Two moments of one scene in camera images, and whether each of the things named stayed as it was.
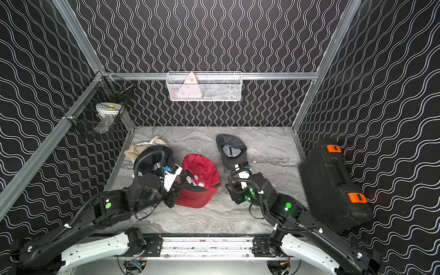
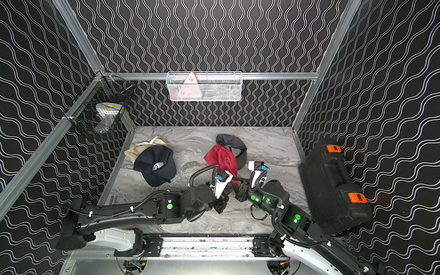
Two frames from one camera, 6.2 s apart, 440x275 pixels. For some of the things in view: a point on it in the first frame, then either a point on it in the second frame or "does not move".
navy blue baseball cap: [153, 160] does not move
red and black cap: [199, 183] -> [225, 158]
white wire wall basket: [204, 86] does not move
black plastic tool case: [334, 199] does not move
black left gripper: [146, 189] -> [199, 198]
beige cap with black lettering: [137, 148] does not move
